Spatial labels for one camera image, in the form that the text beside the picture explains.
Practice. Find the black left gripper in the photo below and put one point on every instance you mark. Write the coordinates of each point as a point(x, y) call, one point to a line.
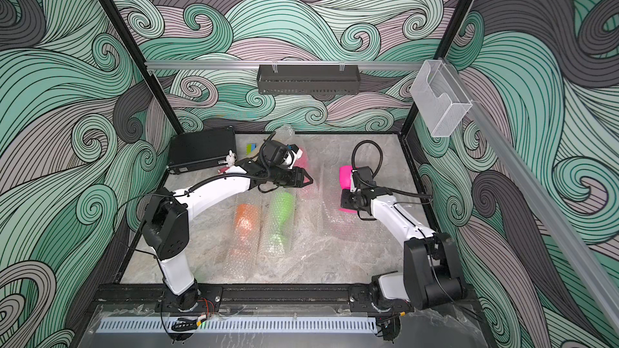
point(297, 180)

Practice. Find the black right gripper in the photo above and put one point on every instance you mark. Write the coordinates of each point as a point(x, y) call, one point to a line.
point(345, 199)

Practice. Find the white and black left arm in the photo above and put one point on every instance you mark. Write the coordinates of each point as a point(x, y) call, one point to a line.
point(166, 223)

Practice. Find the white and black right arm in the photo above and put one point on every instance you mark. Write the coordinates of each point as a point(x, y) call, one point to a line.
point(432, 273)

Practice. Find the bubble wrapped green glass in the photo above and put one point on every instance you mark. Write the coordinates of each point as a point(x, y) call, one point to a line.
point(278, 227)

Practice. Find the bubble wrapped orange glass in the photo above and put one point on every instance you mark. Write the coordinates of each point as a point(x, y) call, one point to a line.
point(244, 246)

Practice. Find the white bunny phone stand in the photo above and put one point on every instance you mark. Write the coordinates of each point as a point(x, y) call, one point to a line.
point(229, 161)

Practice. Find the black ribbed case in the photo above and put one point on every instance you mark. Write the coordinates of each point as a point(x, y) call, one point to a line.
point(204, 149)

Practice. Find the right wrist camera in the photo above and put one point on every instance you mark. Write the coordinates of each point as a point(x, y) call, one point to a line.
point(363, 178)

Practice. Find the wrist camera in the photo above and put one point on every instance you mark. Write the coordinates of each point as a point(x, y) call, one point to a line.
point(276, 154)
point(363, 178)

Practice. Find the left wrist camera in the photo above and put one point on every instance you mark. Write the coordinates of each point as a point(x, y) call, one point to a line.
point(276, 154)

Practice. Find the black wall tray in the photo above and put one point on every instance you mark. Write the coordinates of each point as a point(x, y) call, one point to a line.
point(308, 79)

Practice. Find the clear acrylic wall bin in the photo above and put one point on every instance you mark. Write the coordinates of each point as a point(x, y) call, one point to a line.
point(439, 94)

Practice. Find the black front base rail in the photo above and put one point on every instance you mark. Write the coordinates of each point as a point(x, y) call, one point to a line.
point(357, 298)

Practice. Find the aluminium right rail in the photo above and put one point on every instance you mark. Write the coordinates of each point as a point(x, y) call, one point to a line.
point(587, 266)

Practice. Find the white slotted cable duct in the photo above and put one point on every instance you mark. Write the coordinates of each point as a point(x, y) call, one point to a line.
point(244, 324)

